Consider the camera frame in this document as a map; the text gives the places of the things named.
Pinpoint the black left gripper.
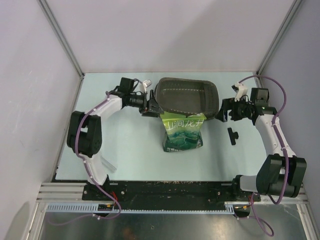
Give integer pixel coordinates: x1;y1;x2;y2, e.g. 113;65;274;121
128;90;164;118

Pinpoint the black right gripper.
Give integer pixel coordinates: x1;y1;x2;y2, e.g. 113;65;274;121
215;95;254;122

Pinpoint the black bag clip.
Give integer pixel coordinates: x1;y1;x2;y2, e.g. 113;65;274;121
227;127;239;146

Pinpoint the green litter bag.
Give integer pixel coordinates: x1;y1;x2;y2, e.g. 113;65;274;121
160;111;207;152

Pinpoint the clear plastic scoop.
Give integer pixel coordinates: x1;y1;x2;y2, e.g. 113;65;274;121
100;156;118;173

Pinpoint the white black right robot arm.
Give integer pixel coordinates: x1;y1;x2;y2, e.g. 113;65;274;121
216;83;307;201

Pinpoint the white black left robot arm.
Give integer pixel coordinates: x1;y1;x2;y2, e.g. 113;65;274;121
66;77;164;200

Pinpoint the dark grey litter box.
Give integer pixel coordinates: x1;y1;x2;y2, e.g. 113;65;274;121
154;77;220;120

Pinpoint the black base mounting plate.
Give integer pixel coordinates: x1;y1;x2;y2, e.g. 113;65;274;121
82;180;252;203

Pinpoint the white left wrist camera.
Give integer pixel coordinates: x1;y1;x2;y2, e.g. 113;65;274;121
138;79;152;93

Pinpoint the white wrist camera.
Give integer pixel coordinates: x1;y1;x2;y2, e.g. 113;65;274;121
231;82;248;102
138;79;152;93

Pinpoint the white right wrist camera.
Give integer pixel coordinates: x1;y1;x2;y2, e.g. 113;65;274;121
231;82;248;102

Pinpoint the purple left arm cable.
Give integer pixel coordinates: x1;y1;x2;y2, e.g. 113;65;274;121
74;78;141;221

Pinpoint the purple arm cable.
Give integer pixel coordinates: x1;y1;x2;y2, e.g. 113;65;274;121
236;74;292;238
74;78;141;221

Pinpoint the white slotted cable duct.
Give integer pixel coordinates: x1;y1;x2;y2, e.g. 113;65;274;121
46;202;249;214

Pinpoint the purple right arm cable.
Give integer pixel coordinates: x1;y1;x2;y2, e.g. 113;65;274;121
236;74;292;238

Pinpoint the aluminium frame rail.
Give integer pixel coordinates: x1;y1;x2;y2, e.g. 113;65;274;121
36;182;86;203

